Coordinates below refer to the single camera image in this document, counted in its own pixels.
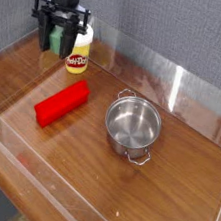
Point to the green foam block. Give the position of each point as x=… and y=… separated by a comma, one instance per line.
x=55, y=39

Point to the clear acrylic barrier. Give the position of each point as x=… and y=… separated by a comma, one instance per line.
x=67, y=171

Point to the stainless steel pot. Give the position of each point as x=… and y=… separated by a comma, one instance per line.
x=132, y=124

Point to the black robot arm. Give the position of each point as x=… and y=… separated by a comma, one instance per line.
x=68, y=15

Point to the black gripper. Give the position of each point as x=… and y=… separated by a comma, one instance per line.
x=73, y=19

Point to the yellow play-doh can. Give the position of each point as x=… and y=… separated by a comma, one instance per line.
x=77, y=61

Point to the red foam block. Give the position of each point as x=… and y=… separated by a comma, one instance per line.
x=57, y=105

